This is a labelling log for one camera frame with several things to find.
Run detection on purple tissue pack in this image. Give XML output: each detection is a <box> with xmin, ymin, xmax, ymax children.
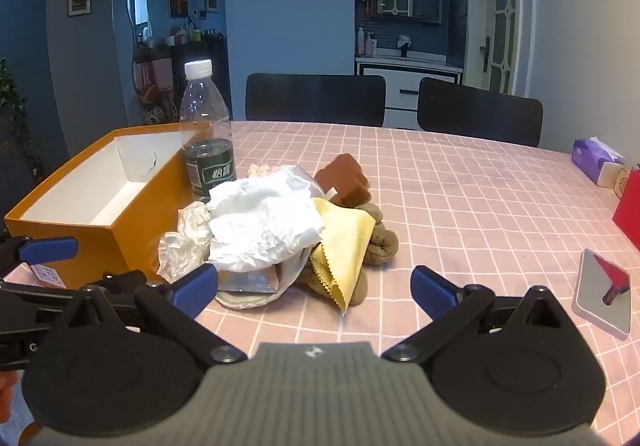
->
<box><xmin>571</xmin><ymin>136</ymin><xmax>626</xmax><ymax>187</ymax></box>

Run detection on clear plastic water bottle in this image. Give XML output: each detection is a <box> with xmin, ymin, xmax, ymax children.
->
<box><xmin>179</xmin><ymin>59</ymin><xmax>237</xmax><ymax>200</ymax></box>

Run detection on brown fuzzy sock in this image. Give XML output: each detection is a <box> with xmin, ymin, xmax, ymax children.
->
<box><xmin>295</xmin><ymin>201</ymin><xmax>400</xmax><ymax>307</ymax></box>

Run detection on yellow cleaning cloth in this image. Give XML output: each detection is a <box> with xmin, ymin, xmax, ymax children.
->
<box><xmin>309</xmin><ymin>197</ymin><xmax>377</xmax><ymax>315</ymax></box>

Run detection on white drawer cabinet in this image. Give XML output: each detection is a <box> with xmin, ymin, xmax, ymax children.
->
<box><xmin>355</xmin><ymin>57</ymin><xmax>463</xmax><ymax>129</ymax></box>

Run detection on dark cluttered sideboard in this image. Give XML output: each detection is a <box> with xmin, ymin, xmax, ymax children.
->
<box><xmin>132</xmin><ymin>34</ymin><xmax>229</xmax><ymax>125</ymax></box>

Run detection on pink checked tablecloth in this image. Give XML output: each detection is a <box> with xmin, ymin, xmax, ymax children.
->
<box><xmin>0</xmin><ymin>120</ymin><xmax>640</xmax><ymax>446</ymax></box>

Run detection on cream perforated holder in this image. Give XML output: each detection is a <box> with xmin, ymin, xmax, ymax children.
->
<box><xmin>601</xmin><ymin>161</ymin><xmax>640</xmax><ymax>200</ymax></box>

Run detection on wavy wall mirror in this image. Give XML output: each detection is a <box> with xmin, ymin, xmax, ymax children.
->
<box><xmin>126</xmin><ymin>0</ymin><xmax>151</xmax><ymax>44</ymax></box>

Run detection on clear plastic wrap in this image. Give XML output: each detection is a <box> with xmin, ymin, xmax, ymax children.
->
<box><xmin>157</xmin><ymin>201</ymin><xmax>214</xmax><ymax>283</ymax></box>

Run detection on small rectangular mirror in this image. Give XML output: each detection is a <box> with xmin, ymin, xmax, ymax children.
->
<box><xmin>571</xmin><ymin>249</ymin><xmax>632</xmax><ymax>341</ymax></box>

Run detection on green trailing plant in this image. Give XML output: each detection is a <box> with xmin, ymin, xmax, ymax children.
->
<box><xmin>0</xmin><ymin>57</ymin><xmax>48</xmax><ymax>182</ymax></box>

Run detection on red box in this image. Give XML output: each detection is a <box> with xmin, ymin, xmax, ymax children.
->
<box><xmin>612</xmin><ymin>181</ymin><xmax>640</xmax><ymax>250</ymax></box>

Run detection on brown sponge block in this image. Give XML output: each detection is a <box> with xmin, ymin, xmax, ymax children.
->
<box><xmin>314</xmin><ymin>153</ymin><xmax>373</xmax><ymax>208</ymax></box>

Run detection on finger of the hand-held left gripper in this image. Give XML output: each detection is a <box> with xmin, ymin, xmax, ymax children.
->
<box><xmin>82</xmin><ymin>270</ymin><xmax>169</xmax><ymax>310</ymax></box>
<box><xmin>0</xmin><ymin>231</ymin><xmax>80</xmax><ymax>279</ymax></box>

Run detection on black chair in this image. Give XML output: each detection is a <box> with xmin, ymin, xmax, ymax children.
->
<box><xmin>416</xmin><ymin>77</ymin><xmax>544</xmax><ymax>148</ymax></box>
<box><xmin>245</xmin><ymin>73</ymin><xmax>387</xmax><ymax>128</ymax></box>

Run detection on white tissue paper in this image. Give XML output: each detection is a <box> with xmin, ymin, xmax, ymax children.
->
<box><xmin>206</xmin><ymin>166</ymin><xmax>326</xmax><ymax>273</ymax></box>

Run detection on orange cardboard box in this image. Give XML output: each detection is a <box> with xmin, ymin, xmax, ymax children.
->
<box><xmin>4</xmin><ymin>122</ymin><xmax>202</xmax><ymax>290</ymax></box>

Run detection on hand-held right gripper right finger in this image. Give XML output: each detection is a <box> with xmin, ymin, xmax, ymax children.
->
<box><xmin>379</xmin><ymin>265</ymin><xmax>577</xmax><ymax>369</ymax></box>

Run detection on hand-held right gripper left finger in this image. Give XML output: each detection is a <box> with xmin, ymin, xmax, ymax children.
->
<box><xmin>50</xmin><ymin>263</ymin><xmax>249</xmax><ymax>370</ymax></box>

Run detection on white glass pane door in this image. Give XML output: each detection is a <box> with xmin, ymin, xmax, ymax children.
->
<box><xmin>465</xmin><ymin>0</ymin><xmax>527</xmax><ymax>95</ymax></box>

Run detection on silver foil bag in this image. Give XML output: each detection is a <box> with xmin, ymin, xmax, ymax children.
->
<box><xmin>214</xmin><ymin>166</ymin><xmax>331</xmax><ymax>311</ymax></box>

